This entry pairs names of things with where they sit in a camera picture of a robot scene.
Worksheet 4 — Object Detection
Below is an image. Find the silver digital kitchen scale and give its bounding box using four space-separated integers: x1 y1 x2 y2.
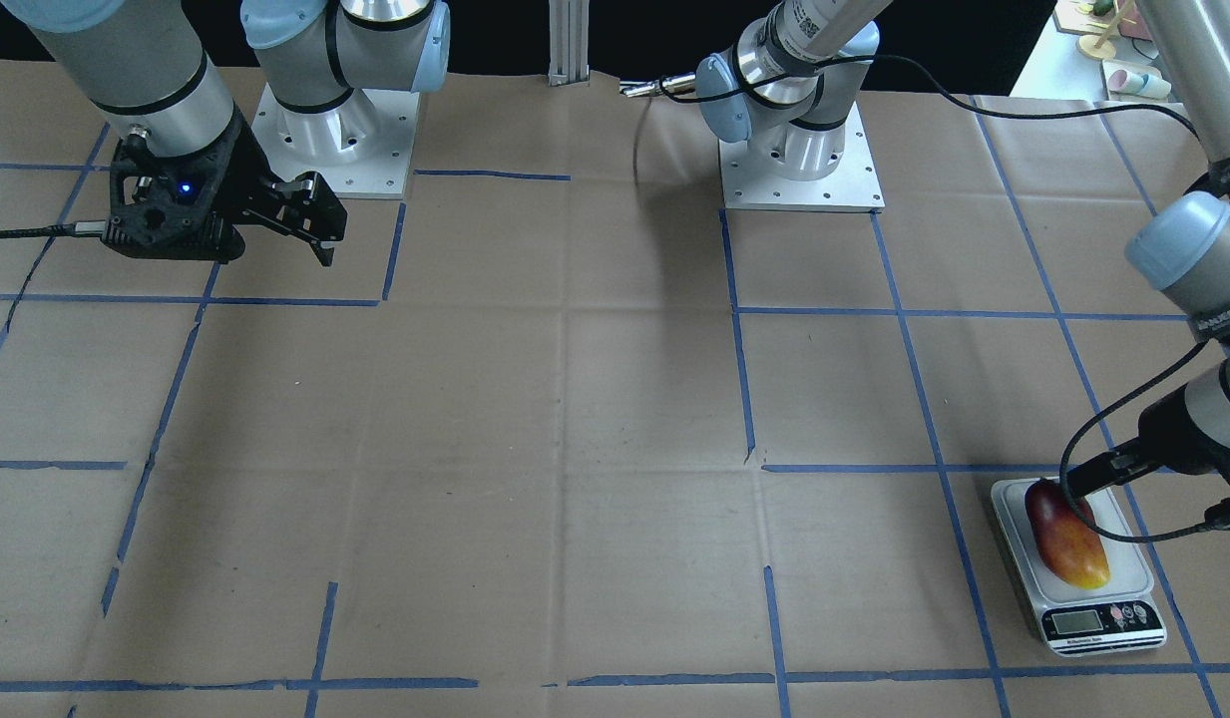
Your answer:
990 478 1169 657

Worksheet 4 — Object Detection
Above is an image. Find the aluminium frame post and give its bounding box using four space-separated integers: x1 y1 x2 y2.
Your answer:
547 0 592 87

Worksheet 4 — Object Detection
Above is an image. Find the brown paper table cover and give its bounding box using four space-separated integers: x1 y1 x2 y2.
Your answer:
0 76 1230 717

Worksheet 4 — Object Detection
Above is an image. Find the black camera cable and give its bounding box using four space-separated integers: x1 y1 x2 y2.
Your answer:
0 221 109 242

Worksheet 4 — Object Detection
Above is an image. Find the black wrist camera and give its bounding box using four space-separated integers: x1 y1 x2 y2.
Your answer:
101 132 245 264

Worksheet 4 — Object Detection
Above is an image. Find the red yellow mango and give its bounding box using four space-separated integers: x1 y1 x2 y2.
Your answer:
1025 479 1112 590

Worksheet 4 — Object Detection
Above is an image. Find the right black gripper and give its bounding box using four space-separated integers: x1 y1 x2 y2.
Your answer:
199 108 347 267

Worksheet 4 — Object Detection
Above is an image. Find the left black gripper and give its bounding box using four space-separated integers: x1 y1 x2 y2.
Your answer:
1064 389 1230 499

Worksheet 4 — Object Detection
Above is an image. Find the arm grey base plate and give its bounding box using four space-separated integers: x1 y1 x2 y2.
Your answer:
720 105 887 213
251 86 423 200

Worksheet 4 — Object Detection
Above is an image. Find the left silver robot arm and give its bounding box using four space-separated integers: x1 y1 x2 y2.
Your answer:
692 1 1230 497

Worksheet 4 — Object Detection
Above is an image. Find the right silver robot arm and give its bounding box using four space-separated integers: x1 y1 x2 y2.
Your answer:
5 1 451 267

